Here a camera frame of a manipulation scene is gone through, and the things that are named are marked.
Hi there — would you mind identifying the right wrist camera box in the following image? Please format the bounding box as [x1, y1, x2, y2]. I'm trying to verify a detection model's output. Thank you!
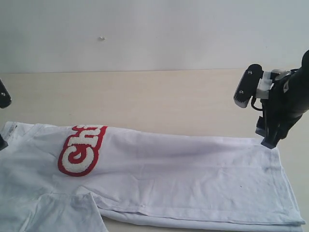
[233, 64, 273, 111]

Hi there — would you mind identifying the white t-shirt with red lettering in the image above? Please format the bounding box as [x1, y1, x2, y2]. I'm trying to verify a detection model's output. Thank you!
[0, 122, 305, 232]

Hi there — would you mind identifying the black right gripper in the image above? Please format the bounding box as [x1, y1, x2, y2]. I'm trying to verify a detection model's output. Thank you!
[255, 82, 302, 148]

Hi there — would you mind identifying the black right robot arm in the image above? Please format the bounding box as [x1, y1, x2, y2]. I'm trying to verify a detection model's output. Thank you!
[255, 51, 309, 149]

